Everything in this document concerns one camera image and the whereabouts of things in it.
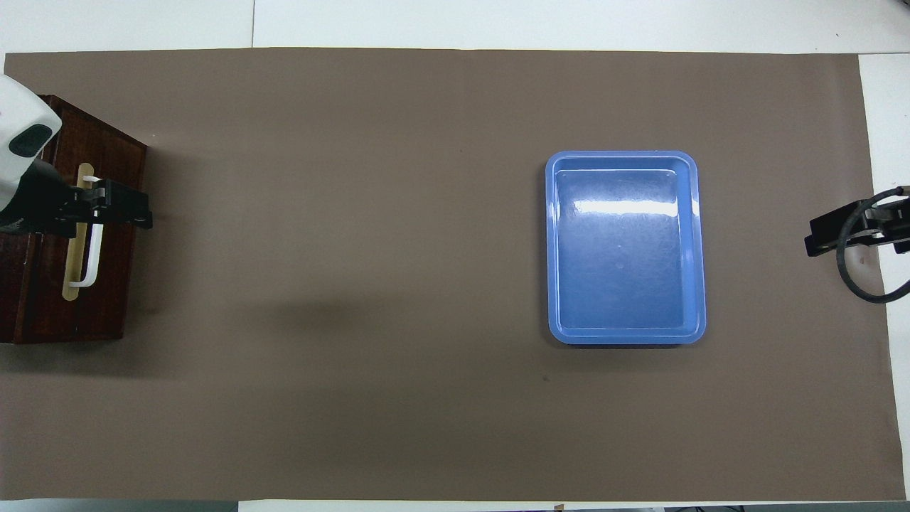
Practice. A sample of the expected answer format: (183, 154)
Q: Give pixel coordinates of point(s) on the wooden drawer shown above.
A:
(114, 284)

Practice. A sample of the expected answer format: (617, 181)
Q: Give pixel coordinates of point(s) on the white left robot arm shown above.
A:
(18, 114)

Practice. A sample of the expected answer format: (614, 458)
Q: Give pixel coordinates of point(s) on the brown table mat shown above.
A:
(426, 391)

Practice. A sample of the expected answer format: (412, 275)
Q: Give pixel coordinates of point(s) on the blue plastic tray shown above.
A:
(625, 270)

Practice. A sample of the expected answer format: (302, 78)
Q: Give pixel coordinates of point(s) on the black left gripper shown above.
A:
(39, 206)

